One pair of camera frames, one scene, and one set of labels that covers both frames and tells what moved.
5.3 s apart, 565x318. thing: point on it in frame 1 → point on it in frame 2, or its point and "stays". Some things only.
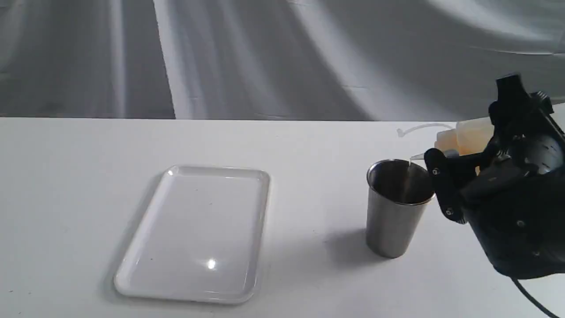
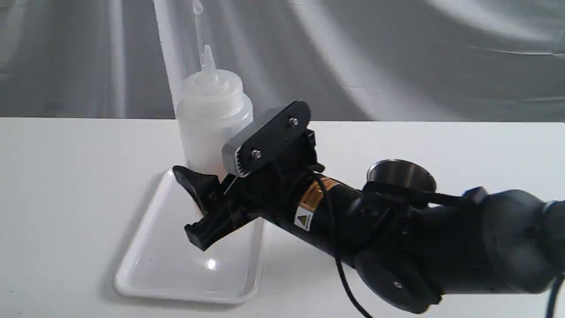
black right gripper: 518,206 → 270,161
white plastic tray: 199,237 stays
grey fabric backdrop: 328,60 stays
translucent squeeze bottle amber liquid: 470,136 → 213,111
